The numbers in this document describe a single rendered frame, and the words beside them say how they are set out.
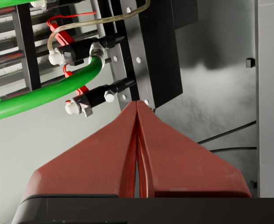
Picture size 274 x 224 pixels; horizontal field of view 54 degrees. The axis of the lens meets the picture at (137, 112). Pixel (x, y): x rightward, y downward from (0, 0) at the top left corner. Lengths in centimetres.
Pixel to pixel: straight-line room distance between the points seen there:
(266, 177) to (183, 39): 31
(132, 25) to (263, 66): 21
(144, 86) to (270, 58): 21
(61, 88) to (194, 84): 41
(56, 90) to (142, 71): 25
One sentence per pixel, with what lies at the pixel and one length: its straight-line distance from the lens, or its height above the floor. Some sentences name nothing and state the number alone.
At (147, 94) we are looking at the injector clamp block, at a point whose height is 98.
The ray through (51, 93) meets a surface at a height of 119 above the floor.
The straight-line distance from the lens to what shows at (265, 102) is 39.
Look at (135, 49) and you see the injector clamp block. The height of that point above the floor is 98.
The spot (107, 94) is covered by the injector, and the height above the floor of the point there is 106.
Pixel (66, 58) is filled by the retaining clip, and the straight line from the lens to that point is 39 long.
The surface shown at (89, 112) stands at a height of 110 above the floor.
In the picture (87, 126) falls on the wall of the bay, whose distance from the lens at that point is 80.
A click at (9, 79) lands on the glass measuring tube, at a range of 65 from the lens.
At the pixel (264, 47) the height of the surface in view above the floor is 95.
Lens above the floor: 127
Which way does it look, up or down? 34 degrees down
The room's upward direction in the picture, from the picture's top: 119 degrees counter-clockwise
